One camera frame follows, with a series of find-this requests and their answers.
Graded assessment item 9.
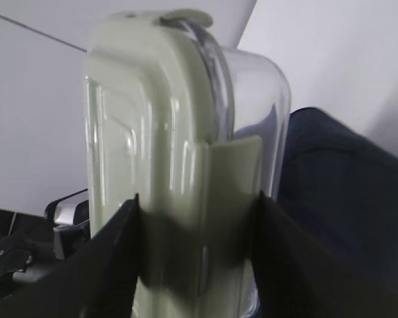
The green lidded glass container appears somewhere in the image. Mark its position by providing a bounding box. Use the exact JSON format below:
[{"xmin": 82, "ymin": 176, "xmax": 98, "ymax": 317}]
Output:
[{"xmin": 84, "ymin": 9, "xmax": 291, "ymax": 317}]

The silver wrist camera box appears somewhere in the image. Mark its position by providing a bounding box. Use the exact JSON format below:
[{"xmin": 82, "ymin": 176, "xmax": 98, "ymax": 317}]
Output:
[{"xmin": 44, "ymin": 189, "xmax": 91, "ymax": 260}]

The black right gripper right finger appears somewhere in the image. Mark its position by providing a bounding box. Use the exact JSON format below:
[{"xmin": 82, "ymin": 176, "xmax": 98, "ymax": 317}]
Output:
[{"xmin": 251, "ymin": 193, "xmax": 398, "ymax": 317}]

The dark blue lunch bag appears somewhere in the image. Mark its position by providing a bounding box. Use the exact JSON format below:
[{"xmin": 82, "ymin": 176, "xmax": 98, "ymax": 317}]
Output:
[{"xmin": 277, "ymin": 108, "xmax": 398, "ymax": 293}]

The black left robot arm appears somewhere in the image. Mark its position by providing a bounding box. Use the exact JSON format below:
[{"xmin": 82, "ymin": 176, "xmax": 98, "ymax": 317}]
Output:
[{"xmin": 0, "ymin": 201, "xmax": 90, "ymax": 299}]

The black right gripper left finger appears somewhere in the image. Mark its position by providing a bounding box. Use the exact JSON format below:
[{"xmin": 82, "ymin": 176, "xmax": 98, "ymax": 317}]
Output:
[{"xmin": 0, "ymin": 197, "xmax": 140, "ymax": 317}]

